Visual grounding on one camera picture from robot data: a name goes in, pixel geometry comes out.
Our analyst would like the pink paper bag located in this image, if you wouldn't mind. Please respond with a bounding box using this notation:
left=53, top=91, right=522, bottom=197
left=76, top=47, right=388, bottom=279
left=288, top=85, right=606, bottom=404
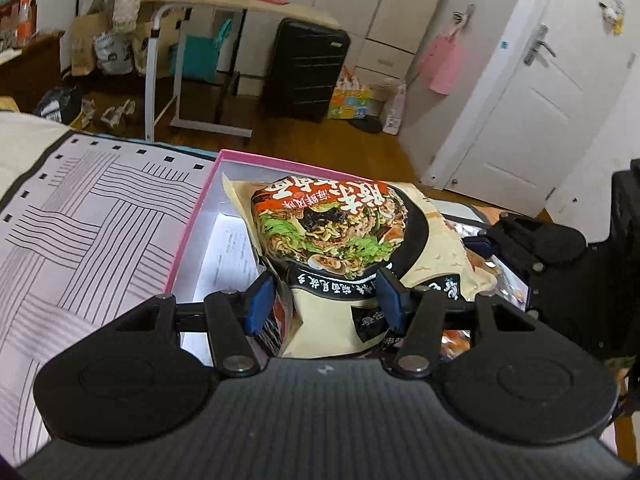
left=417, top=32, right=466, bottom=95

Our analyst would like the beige noodle packet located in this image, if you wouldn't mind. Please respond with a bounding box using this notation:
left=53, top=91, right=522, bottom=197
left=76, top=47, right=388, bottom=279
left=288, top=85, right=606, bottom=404
left=221, top=172, right=498, bottom=361

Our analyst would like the cream bed cover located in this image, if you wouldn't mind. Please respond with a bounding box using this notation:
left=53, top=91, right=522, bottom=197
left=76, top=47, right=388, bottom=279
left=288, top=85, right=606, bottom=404
left=0, top=110, right=71, bottom=201

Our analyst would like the black suitcase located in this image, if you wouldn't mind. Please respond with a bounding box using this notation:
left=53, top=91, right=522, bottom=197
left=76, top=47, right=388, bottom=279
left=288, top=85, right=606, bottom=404
left=262, top=17, right=351, bottom=123

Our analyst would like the white wardrobe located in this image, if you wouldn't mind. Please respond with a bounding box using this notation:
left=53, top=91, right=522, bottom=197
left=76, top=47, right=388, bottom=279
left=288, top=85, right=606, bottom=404
left=235, top=0, right=456, bottom=101

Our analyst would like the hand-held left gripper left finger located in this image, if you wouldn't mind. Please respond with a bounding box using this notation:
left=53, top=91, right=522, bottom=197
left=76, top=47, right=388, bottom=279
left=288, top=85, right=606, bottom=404
left=115, top=270, right=277, bottom=379

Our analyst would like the dark printed snack packet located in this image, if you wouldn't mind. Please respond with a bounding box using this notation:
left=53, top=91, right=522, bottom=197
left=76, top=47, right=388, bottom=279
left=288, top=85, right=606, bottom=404
left=252, top=260, right=301, bottom=358

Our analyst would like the black bag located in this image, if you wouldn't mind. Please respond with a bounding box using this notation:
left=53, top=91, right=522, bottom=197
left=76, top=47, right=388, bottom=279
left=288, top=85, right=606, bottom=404
left=32, top=85, right=83, bottom=123

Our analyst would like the white paper sheet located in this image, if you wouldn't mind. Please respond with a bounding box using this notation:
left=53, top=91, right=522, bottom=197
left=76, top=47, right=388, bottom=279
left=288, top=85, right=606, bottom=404
left=200, top=210, right=261, bottom=301

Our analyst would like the orange bottle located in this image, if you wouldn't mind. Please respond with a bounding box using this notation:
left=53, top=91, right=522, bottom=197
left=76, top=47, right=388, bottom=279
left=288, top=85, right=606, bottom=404
left=15, top=0, right=39, bottom=46

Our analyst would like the white door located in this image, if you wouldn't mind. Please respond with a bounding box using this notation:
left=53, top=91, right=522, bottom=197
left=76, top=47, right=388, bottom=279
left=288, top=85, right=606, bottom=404
left=435, top=0, right=640, bottom=216

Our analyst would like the colourful carton on floor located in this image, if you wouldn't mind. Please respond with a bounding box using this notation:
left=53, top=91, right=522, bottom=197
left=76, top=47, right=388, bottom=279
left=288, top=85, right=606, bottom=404
left=327, top=67, right=383, bottom=121

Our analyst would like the pink cardboard box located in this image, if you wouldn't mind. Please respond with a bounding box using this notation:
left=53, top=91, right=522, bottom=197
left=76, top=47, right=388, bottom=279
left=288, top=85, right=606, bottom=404
left=164, top=148, right=418, bottom=361

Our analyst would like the white plastic bag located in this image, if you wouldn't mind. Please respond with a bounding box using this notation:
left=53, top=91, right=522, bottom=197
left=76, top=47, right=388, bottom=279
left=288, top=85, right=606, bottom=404
left=382, top=82, right=407, bottom=135

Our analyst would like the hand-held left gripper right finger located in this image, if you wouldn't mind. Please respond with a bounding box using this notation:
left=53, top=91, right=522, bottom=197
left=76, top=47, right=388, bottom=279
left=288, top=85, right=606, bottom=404
left=376, top=267, right=537, bottom=380

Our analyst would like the white cabinet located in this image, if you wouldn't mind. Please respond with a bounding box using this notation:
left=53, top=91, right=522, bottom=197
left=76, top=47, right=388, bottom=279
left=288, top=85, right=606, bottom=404
left=395, top=0, right=526, bottom=178

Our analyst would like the plush toy door hanger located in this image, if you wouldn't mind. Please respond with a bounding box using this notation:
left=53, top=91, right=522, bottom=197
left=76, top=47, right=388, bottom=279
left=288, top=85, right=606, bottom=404
left=592, top=0, right=627, bottom=36

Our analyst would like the wooden nightstand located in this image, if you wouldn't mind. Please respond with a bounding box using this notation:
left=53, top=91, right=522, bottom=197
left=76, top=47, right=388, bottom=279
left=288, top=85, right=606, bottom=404
left=0, top=32, right=66, bottom=111

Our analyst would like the teal bag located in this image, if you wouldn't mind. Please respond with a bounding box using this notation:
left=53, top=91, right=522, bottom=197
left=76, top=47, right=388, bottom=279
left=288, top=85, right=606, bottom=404
left=169, top=19, right=233, bottom=85

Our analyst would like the line patterned bed sheet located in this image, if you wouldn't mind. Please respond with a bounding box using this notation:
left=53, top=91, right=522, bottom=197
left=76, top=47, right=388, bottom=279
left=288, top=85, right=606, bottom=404
left=0, top=130, right=221, bottom=468

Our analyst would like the brown paper bag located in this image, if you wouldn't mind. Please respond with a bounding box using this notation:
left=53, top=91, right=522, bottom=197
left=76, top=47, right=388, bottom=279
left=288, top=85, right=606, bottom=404
left=70, top=10, right=113, bottom=78
left=131, top=20, right=182, bottom=76

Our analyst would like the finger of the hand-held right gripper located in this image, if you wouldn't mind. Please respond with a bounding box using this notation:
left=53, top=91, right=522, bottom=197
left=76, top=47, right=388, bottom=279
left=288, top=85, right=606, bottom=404
left=465, top=212, right=588, bottom=275

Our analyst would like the white printed bag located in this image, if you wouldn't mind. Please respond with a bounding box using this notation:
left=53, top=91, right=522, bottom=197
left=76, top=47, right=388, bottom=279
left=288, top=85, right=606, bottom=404
left=94, top=31, right=135, bottom=77

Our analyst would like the metal door handle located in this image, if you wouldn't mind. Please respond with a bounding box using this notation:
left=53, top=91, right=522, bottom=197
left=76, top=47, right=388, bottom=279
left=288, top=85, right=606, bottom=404
left=524, top=25, right=557, bottom=67

